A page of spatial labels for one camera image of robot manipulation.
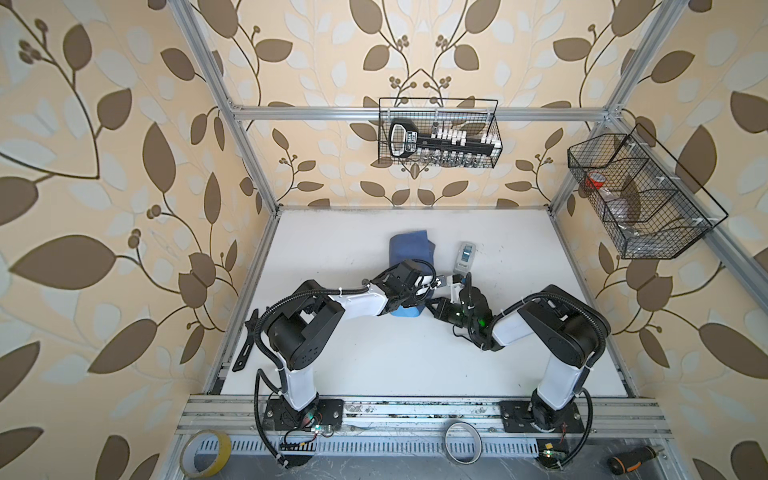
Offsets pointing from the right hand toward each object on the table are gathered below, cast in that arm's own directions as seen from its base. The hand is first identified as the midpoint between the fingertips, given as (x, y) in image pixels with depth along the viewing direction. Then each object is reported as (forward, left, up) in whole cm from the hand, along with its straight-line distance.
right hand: (425, 303), depth 93 cm
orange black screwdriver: (-41, -42, +1) cm, 59 cm away
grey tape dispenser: (+16, -15, +2) cm, 22 cm away
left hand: (+8, +4, +6) cm, 11 cm away
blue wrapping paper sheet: (+19, +4, +5) cm, 20 cm away
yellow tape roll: (-37, +51, 0) cm, 63 cm away
